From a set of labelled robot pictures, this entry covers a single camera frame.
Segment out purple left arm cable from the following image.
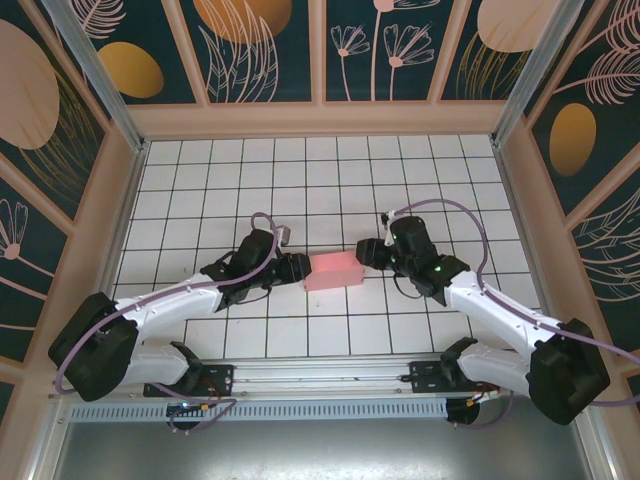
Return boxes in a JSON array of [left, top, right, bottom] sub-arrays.
[[53, 213, 246, 435]]

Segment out aluminium corner post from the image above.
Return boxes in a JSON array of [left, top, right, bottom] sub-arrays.
[[491, 0, 569, 147], [41, 0, 151, 155]]

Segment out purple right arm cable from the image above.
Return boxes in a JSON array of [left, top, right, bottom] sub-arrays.
[[394, 199, 640, 430]]

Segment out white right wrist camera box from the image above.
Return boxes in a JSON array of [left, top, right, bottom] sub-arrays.
[[380, 210, 399, 246]]

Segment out grey metal sheet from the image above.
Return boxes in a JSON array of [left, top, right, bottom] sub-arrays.
[[27, 393, 619, 480]]

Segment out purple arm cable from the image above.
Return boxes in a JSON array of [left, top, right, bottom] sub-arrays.
[[394, 199, 640, 430], [53, 213, 246, 435]]

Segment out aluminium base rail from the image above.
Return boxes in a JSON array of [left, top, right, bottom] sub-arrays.
[[48, 353, 595, 402]]

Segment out slotted grey cable tray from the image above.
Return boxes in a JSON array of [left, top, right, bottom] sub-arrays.
[[69, 397, 450, 422]]

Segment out pink paper box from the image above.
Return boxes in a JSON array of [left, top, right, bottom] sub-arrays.
[[301, 251, 365, 293]]

